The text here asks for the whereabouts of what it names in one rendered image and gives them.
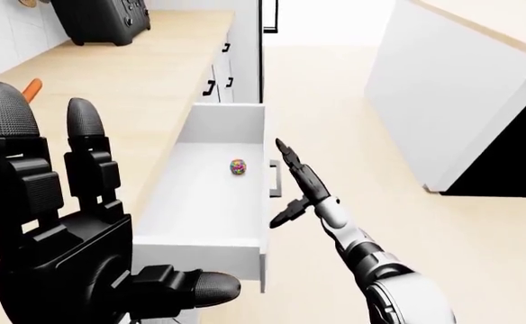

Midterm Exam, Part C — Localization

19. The multicoloured ball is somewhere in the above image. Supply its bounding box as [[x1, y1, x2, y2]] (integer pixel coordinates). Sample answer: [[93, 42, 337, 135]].
[[229, 157, 249, 176]]

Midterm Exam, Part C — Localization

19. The white kitchen island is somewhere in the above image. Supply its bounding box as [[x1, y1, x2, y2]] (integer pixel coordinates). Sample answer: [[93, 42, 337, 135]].
[[363, 0, 526, 199]]

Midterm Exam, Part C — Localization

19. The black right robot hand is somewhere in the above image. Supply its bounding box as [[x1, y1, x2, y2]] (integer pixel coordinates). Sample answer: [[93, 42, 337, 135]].
[[269, 138, 339, 230]]

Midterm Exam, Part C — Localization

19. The long black cabinet handle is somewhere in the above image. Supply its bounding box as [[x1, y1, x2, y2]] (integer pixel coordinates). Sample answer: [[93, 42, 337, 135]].
[[261, 0, 278, 35]]

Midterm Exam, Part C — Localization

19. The white drawer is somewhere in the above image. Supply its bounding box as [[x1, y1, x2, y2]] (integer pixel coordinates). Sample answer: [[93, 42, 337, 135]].
[[131, 103, 284, 294]]

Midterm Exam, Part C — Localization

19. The black drawer handle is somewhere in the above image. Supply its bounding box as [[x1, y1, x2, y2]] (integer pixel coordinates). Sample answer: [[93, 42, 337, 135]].
[[268, 159, 284, 199]]

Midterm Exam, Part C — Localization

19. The white base cabinet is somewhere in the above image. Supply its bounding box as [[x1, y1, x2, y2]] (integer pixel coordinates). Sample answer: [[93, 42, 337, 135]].
[[192, 11, 261, 105]]

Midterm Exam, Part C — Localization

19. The black toaster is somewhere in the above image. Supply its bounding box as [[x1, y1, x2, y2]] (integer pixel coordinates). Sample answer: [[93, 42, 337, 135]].
[[49, 0, 152, 48]]

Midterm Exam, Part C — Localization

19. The tall white cabinet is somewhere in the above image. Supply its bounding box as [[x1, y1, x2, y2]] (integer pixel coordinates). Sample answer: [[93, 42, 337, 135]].
[[231, 0, 282, 104]]

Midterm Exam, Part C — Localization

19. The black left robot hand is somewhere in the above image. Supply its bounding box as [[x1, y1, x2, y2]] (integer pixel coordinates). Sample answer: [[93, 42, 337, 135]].
[[0, 78, 242, 324]]

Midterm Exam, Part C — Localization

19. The orange carrot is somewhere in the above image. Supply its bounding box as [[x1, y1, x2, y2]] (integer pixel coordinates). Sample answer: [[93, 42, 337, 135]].
[[22, 77, 43, 104]]

